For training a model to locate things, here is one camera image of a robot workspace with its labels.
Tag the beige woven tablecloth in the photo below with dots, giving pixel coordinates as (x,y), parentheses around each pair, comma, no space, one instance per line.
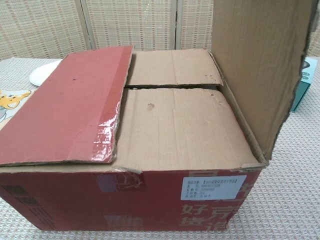
(287,187)

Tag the teal speaker product box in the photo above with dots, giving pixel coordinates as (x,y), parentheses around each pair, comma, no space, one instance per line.
(303,87)

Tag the white paper plate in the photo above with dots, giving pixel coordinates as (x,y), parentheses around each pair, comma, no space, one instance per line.
(41,75)

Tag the woven folding screen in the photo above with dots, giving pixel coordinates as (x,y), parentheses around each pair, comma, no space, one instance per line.
(125,25)

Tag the red cardboard shipping box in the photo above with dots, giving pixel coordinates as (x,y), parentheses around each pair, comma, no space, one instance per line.
(75,200)

